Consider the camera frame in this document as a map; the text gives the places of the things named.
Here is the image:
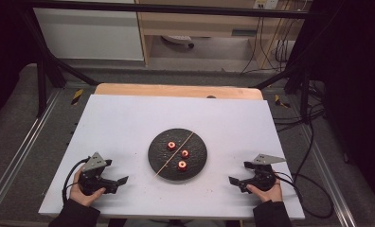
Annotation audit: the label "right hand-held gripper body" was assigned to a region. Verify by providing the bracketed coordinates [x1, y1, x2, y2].
[239, 153, 287, 194]

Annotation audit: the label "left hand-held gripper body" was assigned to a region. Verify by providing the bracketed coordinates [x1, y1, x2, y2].
[78, 151, 119, 197]

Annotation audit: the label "round black plate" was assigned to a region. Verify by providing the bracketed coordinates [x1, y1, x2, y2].
[147, 128, 208, 182]

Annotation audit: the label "thin wooden skewer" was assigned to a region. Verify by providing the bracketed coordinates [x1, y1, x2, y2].
[152, 131, 196, 179]

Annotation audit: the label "person's right hand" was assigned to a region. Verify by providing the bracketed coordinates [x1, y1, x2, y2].
[245, 181, 284, 203]

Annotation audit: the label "person's left hand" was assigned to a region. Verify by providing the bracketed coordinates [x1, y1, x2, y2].
[68, 166, 107, 208]

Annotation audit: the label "yellow black tape strip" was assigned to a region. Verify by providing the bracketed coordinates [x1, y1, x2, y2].
[70, 88, 84, 106]
[273, 94, 291, 110]

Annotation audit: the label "wooden table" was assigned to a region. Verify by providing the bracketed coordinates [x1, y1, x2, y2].
[94, 82, 265, 101]

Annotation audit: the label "white cabinet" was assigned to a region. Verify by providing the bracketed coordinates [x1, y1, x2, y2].
[32, 7, 145, 61]

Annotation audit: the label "black curtain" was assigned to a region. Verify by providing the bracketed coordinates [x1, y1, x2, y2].
[303, 0, 375, 217]
[0, 0, 40, 129]

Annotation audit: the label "white power strip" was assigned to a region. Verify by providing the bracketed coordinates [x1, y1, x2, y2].
[161, 34, 196, 49]

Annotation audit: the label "light wooden desk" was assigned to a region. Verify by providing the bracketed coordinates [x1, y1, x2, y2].
[134, 0, 307, 69]

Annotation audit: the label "left hand-held gripper cable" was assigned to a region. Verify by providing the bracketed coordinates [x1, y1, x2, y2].
[61, 156, 92, 206]

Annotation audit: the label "hand-held gripper cable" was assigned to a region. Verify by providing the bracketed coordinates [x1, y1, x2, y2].
[61, 156, 92, 206]
[273, 171, 335, 219]

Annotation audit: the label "right hand-held gripper cable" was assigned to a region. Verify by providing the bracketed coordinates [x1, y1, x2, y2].
[273, 171, 335, 219]

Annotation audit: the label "aluminium floor rail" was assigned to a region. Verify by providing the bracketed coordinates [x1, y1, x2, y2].
[0, 89, 63, 216]
[297, 122, 358, 227]

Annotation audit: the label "black floor cables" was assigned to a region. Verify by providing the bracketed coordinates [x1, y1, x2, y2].
[272, 79, 328, 133]

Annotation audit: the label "bundle of hanging cables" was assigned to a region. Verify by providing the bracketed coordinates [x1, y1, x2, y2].
[240, 16, 299, 76]

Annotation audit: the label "white wall socket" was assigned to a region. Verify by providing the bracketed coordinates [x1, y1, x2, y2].
[253, 0, 279, 10]

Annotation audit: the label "black metal frame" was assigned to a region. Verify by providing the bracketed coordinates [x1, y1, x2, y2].
[17, 0, 313, 119]

